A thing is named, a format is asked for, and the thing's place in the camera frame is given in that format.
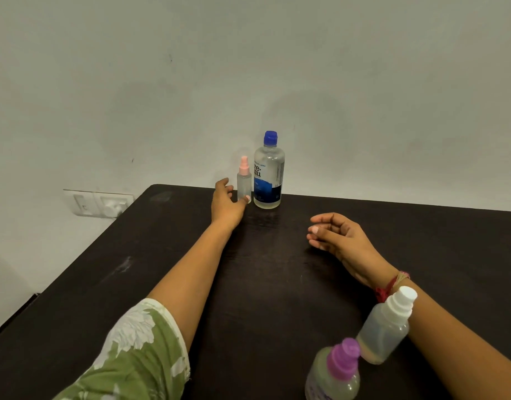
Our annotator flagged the person's right hand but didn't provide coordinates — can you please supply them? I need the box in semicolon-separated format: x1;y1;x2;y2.
306;212;400;290

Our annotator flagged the person's left hand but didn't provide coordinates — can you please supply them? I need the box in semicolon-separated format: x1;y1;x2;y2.
210;177;252;232

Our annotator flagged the small clear bottle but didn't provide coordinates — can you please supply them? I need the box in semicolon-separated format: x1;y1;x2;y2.
355;308;410;366
236;173;253;201

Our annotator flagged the large clear bottle blue label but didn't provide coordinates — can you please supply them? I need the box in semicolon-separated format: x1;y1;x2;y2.
253;144;286;210

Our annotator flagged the white spray cap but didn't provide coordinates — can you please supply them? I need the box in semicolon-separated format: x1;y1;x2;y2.
380;286;418;326

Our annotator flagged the purple spray cap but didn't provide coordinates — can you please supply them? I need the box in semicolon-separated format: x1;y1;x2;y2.
326;337;362;382

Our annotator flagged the small round bottle purple print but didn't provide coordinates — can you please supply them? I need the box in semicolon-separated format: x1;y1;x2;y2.
304;347;361;400

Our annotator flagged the person's right forearm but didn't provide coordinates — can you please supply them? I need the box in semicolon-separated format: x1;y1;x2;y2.
388;278;511;400

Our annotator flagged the red thread wristband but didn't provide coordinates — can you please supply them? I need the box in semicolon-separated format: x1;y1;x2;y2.
374;271;411;304

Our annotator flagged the white plug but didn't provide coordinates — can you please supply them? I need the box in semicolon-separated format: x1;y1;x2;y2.
101;198;129;218

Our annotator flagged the green floral left sleeve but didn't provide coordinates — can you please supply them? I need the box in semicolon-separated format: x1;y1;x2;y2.
51;298;191;400

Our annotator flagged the black skirting board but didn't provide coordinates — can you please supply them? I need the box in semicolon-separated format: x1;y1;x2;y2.
0;292;40;344

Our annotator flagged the white wall socket panel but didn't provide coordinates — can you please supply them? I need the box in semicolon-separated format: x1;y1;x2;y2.
63;188;135;219

